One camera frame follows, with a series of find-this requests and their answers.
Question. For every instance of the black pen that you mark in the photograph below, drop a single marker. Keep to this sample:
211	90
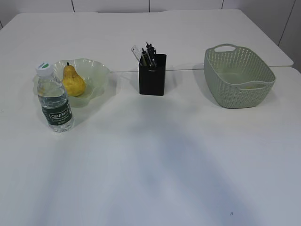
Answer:
153	51
145	57
150	54

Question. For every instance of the clear plastic ruler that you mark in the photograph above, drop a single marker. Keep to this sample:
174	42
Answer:
137	53

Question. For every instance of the yellow pear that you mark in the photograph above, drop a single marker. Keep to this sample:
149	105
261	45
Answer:
73	83

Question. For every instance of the clear water bottle green label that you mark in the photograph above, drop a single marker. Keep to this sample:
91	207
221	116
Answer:
53	99

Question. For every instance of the black square pen holder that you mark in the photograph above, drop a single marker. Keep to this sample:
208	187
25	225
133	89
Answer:
152	79

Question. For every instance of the green wavy glass plate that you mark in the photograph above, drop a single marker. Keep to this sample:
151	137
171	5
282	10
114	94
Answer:
94	73

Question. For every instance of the green woven plastic basket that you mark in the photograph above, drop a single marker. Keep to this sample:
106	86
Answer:
227	72

